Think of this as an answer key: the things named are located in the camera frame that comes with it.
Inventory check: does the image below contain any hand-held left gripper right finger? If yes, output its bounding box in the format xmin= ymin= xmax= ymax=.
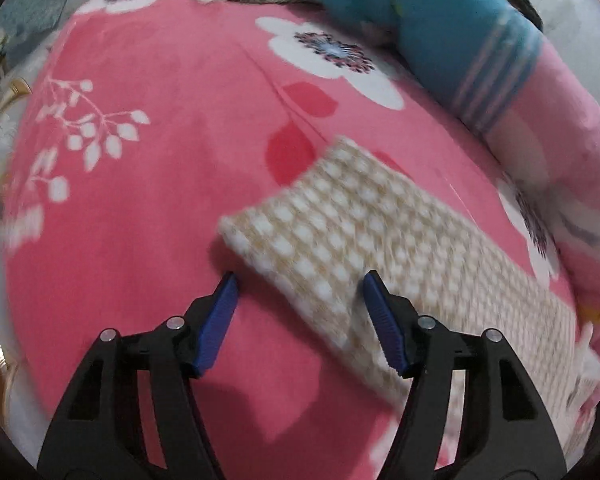
xmin=362 ymin=270 xmax=568 ymax=480

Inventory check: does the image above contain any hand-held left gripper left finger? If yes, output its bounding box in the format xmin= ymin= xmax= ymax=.
xmin=36 ymin=271 xmax=241 ymax=480

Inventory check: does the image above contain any beige white checked knit garment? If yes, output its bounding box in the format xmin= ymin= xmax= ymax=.
xmin=217 ymin=136 xmax=600 ymax=480

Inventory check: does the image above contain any pink floral blanket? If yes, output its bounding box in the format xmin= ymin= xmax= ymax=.
xmin=0 ymin=0 xmax=600 ymax=480

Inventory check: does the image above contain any pink and blue duvet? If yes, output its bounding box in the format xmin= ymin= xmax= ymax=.
xmin=307 ymin=0 xmax=600 ymax=341

